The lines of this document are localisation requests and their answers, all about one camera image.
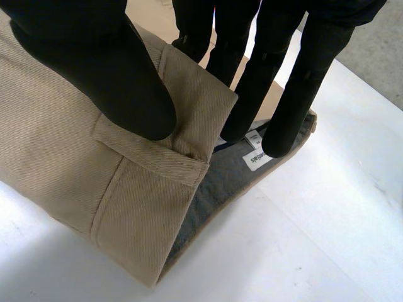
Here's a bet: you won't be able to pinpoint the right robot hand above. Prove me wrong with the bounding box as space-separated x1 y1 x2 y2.
0 0 389 159

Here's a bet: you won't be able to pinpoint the beige shorts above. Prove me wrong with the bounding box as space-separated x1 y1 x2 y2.
0 0 318 289

